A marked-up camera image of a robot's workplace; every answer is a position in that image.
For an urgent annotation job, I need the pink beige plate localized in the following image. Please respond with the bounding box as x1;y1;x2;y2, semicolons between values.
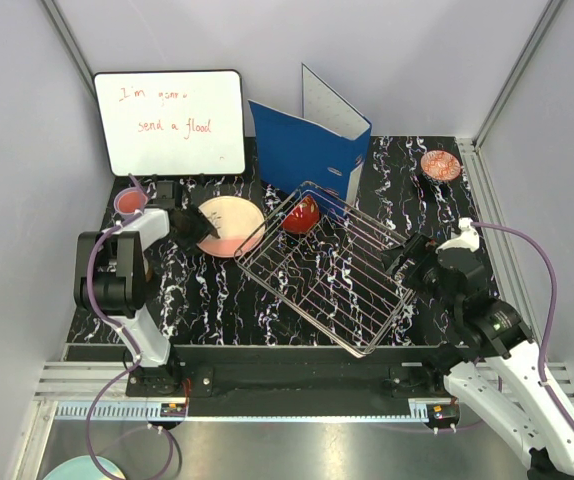
197;196;265;258

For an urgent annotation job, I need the wire dish rack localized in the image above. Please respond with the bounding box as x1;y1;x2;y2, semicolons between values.
234;181;416;358

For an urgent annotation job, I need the red bowl white inside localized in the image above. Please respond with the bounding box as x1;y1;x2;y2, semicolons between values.
281;195;321;235

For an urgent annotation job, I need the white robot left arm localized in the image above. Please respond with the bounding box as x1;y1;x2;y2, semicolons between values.
73;206;219;396

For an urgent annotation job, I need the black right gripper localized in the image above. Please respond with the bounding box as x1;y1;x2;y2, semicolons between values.
377;229;460;317

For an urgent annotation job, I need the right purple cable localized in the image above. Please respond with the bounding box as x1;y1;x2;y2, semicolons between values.
376;220;574;471

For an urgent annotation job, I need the red blue patterned bowl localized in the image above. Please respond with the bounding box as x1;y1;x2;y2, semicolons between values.
420;150;462;184

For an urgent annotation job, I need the blue ring binder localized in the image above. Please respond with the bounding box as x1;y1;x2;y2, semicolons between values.
249;64;372;205

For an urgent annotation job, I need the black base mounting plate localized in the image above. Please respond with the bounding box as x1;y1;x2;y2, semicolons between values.
126;346;451;422

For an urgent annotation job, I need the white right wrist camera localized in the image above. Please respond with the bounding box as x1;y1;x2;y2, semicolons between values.
438;217;480;252

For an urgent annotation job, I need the whiteboard with red writing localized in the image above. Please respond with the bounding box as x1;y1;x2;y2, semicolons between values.
94;70;246;176

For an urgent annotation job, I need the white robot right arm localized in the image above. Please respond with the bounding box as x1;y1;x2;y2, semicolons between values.
381;228;574;479

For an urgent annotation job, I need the light blue plate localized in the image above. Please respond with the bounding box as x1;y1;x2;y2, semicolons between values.
44;456;126;480

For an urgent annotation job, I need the lavender cup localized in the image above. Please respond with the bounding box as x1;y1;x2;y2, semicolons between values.
113;187;149;218

